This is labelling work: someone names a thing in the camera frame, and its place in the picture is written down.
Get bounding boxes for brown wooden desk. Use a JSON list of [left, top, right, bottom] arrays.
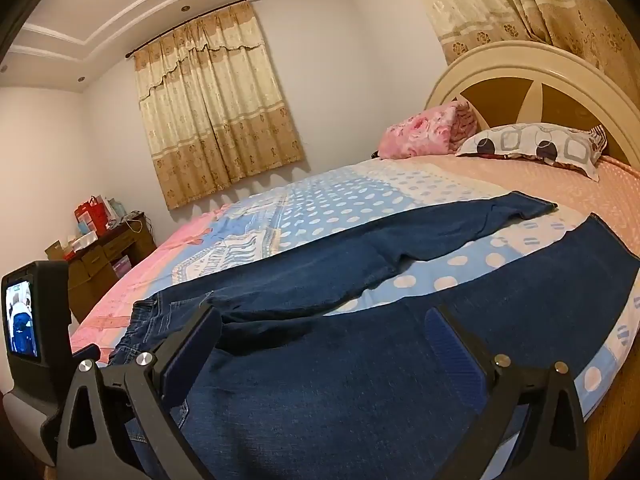
[[45, 211, 158, 325]]

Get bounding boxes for beige patterned window curtain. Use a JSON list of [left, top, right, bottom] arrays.
[[131, 0, 307, 211]]

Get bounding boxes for peach dotted bed sheet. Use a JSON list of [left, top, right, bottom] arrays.
[[430, 152, 640, 261]]

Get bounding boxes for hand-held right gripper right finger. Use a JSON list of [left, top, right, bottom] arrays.
[[425, 304, 588, 480]]

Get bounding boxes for cream wooden headboard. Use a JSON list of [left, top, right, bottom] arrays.
[[425, 40, 640, 171]]

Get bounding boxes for beige floral curtain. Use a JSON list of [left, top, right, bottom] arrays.
[[397, 0, 640, 106]]

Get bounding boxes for dark curtain rod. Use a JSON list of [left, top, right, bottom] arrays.
[[125, 0, 260, 58]]

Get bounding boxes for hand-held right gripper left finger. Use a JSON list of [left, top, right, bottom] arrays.
[[55, 302, 223, 480]]

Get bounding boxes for white patterned pillow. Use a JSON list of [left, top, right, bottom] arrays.
[[456, 122, 608, 182]]

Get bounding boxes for dark blue denim jeans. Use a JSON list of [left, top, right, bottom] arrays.
[[107, 191, 640, 480]]

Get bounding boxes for pink floral folded blanket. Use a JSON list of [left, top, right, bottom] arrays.
[[377, 100, 481, 161]]

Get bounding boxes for wooden bed frame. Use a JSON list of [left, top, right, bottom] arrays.
[[582, 305, 640, 480]]

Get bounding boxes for red paper bag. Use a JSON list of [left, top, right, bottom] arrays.
[[75, 197, 113, 236]]

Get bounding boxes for pink and blue printed blanket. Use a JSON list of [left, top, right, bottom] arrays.
[[70, 157, 640, 421]]

